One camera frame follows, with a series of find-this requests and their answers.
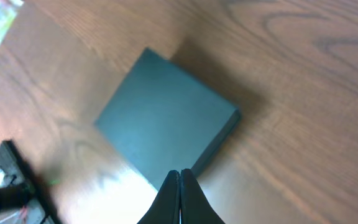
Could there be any dark green box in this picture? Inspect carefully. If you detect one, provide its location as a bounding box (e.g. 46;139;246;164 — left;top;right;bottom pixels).
95;48;241;189

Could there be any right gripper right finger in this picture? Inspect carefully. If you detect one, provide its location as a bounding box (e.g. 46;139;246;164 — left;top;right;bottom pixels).
180;169;224;224

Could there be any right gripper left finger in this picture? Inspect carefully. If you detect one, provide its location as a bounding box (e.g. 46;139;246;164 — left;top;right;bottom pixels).
138;170;180;224

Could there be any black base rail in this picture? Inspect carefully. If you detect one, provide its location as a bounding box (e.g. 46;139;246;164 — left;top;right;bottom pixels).
0;139;62;224

